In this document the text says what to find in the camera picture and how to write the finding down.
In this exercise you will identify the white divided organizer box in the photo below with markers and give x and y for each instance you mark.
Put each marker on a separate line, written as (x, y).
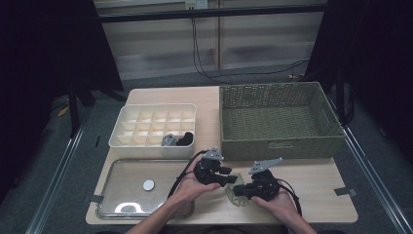
(152, 151)

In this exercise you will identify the pale green sock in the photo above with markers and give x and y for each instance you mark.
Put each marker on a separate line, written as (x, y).
(238, 199)

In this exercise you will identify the clear plastic lid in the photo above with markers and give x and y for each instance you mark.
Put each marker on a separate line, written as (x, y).
(130, 182)

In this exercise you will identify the grey tape strip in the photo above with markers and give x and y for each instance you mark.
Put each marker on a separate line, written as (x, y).
(345, 191)
(94, 198)

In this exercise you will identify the aluminium floor rail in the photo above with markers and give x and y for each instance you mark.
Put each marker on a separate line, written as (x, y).
(373, 182)
(55, 182)

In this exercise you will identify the person's right hand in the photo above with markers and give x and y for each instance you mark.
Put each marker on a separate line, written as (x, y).
(281, 206)

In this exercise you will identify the wall power socket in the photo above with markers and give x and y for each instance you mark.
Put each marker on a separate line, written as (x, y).
(201, 4)

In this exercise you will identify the black stand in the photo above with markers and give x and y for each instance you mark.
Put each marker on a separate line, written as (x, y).
(74, 110)

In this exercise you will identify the black horizontal bar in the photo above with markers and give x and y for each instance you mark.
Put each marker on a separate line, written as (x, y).
(227, 13)

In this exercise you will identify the black curtain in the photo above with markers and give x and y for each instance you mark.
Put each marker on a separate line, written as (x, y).
(383, 48)
(39, 65)

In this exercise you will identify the grey sock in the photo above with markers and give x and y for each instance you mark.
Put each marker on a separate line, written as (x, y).
(168, 140)

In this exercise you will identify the person's left hand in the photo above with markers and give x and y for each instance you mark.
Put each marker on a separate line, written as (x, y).
(188, 191)

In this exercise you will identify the wooden post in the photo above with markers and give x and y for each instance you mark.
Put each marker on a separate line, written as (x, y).
(219, 39)

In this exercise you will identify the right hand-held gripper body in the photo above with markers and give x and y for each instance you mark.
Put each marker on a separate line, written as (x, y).
(264, 185)

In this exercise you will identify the green woven basket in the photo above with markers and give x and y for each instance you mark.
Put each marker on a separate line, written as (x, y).
(285, 149)

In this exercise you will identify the person's clothing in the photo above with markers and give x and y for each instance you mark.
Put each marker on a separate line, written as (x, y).
(227, 230)

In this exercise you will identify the black tape strip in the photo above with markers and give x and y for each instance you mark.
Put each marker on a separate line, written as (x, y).
(97, 141)

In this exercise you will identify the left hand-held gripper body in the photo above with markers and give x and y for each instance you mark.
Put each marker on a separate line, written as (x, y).
(207, 172)

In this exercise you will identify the black sock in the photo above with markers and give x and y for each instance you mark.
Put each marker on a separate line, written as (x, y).
(185, 139)

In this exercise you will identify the yellow tape strip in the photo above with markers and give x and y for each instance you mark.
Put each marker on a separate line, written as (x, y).
(63, 111)

